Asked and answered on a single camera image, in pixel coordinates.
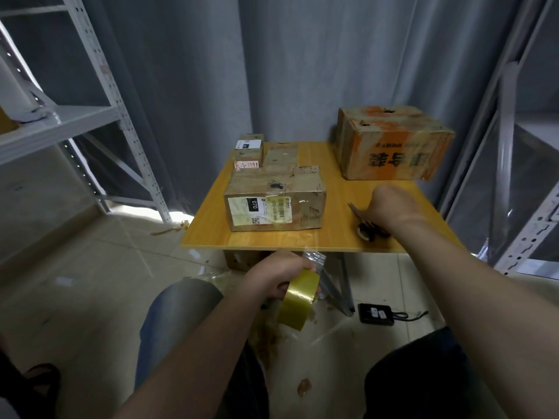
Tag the person's left hand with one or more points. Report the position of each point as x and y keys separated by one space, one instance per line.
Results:
x=275 y=273

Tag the person's right hand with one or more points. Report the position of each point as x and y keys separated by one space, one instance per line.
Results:
x=393 y=209

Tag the plain brown cardboard box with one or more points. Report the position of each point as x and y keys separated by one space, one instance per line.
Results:
x=243 y=260

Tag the yellow tape roll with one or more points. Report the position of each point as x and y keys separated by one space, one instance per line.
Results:
x=299 y=301

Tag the large orange print cardboard box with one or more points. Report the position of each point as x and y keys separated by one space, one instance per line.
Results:
x=393 y=144

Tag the medium brown cardboard box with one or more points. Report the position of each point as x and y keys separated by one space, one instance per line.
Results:
x=297 y=200

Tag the small cardboard box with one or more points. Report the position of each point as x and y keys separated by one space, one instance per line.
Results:
x=280 y=155

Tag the long white-labelled cardboard box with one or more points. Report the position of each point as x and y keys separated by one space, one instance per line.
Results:
x=248 y=152

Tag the person's left forearm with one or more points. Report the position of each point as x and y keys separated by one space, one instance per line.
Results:
x=196 y=358

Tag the person's right forearm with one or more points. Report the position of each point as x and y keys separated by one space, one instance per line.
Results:
x=489 y=310

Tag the tape scraps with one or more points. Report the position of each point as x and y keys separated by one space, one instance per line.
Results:
x=266 y=331

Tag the person's right leg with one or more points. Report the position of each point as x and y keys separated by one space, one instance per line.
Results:
x=419 y=379

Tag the yellow wooden table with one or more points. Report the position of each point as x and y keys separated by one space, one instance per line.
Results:
x=341 y=213

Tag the black power adapter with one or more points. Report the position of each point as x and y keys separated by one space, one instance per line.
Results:
x=376 y=314

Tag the grey metal shelf unit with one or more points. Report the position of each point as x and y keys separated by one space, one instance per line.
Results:
x=515 y=161
x=61 y=122

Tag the grey curtain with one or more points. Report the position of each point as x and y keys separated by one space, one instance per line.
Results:
x=262 y=65

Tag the black sandal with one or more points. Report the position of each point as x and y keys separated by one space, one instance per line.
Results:
x=44 y=379

